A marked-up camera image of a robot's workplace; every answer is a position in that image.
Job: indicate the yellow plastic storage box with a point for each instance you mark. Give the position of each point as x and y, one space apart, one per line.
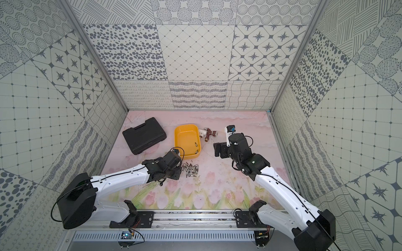
185 137

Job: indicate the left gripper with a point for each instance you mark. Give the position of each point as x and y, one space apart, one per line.
175 169

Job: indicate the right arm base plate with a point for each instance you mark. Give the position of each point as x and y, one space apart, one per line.
246 219

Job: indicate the aluminium rail frame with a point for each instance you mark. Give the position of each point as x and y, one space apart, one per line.
217 219

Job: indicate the white slotted cable duct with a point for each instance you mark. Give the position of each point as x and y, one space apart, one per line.
165 236

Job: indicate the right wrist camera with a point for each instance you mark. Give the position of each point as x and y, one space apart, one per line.
229 130

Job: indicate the black plastic tool case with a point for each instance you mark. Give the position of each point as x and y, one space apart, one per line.
144 136

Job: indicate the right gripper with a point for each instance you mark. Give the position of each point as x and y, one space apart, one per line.
218 146

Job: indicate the red and white valve fitting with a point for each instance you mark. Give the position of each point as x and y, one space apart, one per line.
206 133

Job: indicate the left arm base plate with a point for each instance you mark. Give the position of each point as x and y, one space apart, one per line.
139 219

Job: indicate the pile of silver bits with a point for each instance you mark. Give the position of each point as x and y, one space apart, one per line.
190 169

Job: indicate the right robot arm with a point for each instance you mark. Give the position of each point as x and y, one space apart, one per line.
310 228

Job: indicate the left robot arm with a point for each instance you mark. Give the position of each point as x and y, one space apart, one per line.
83 200

